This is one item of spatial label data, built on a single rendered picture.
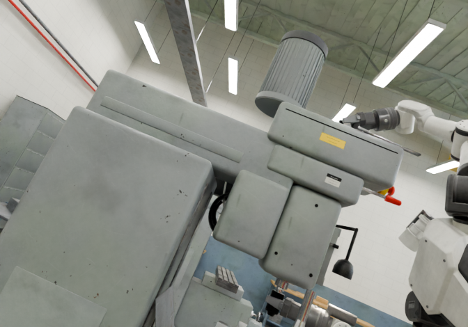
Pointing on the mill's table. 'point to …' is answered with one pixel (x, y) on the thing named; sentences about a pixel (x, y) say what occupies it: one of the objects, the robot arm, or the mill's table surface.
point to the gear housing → (316, 175)
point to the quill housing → (301, 237)
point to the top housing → (337, 145)
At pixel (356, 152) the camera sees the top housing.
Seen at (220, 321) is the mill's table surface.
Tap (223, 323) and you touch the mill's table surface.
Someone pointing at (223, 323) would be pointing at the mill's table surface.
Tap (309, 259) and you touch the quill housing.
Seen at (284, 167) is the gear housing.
